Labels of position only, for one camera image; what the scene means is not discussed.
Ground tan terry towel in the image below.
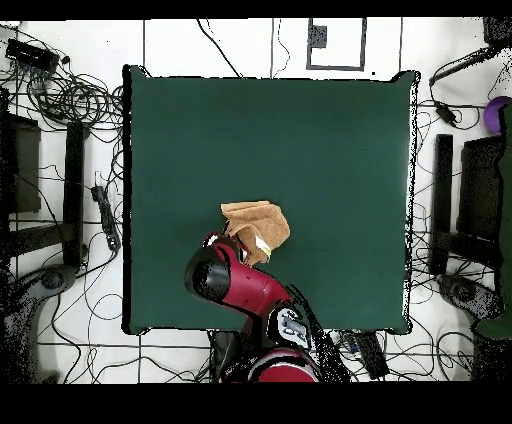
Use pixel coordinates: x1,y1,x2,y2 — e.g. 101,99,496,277
220,200,292,267

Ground dark green table cloth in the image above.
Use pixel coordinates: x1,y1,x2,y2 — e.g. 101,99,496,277
122,64,421,336

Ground black stand bar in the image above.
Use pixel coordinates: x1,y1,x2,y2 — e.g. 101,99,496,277
62,121,86,268
428,133,454,276

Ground grey stand foot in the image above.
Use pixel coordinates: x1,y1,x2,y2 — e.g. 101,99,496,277
0,263,79,383
436,273,505,321

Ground long black power strip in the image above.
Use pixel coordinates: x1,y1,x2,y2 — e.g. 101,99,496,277
353,331,390,380

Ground dark panel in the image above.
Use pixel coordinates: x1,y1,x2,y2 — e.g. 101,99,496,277
456,135,505,242
0,113,42,215

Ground black power adapter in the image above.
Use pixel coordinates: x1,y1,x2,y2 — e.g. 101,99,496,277
434,100,459,128

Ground dark green fabric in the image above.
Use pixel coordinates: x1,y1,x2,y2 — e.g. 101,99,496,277
475,102,512,341

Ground black rod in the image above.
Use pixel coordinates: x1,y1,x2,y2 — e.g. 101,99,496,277
428,45,501,87

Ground purple round object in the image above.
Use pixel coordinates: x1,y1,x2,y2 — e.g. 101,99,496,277
482,95,512,135

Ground black corner box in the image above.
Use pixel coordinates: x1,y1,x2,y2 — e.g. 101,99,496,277
482,16,512,48

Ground black cable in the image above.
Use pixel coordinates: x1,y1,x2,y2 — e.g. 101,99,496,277
196,18,244,79

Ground tangled black cables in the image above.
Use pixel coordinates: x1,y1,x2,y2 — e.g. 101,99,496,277
27,69,124,131

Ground grey square floor frame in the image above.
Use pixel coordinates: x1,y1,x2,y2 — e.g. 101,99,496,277
306,17,368,72

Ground black network switch box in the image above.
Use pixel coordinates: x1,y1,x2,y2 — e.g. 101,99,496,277
5,37,60,73

